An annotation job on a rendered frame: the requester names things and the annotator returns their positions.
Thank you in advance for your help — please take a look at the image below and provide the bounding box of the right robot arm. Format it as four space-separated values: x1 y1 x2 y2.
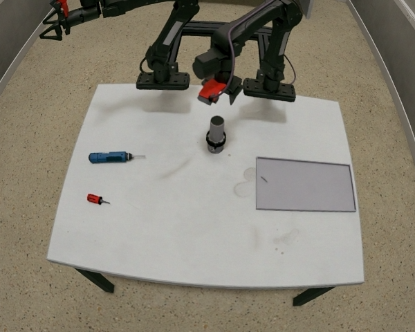
80 0 200 86

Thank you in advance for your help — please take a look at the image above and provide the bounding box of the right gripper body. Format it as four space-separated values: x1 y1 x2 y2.
57 0 85 35

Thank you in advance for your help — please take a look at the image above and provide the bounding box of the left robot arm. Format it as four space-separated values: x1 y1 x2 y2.
192 0 303 98

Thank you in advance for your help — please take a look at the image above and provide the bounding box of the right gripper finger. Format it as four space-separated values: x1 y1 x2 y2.
39 22 62 41
42 9 62 25

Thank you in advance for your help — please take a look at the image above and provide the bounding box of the red screwdriver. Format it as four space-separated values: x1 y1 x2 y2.
87 194 110 205

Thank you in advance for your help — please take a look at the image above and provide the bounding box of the blue electric screwdriver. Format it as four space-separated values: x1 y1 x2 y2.
89 151 145 163

